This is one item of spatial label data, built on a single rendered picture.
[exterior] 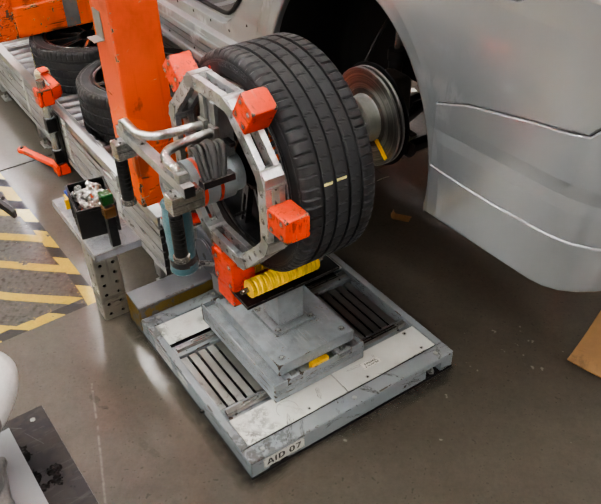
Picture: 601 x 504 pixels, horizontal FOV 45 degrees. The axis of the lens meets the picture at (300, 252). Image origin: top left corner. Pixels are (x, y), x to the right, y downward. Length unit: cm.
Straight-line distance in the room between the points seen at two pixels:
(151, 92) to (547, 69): 128
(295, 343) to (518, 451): 78
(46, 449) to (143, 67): 117
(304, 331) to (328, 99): 88
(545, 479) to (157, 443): 122
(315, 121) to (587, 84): 65
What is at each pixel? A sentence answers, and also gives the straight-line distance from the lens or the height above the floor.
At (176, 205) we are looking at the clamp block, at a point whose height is 93.
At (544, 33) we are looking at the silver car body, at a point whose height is 135.
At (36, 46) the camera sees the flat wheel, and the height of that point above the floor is 50.
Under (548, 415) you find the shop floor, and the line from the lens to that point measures 261.
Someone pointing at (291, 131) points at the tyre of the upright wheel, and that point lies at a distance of 182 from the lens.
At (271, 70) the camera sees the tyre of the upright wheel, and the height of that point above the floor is 116.
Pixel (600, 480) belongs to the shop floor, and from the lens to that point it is 249.
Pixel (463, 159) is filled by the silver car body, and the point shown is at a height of 97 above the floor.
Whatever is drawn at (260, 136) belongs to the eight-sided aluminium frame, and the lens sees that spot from 185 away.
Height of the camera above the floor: 190
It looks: 37 degrees down
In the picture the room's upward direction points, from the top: 2 degrees counter-clockwise
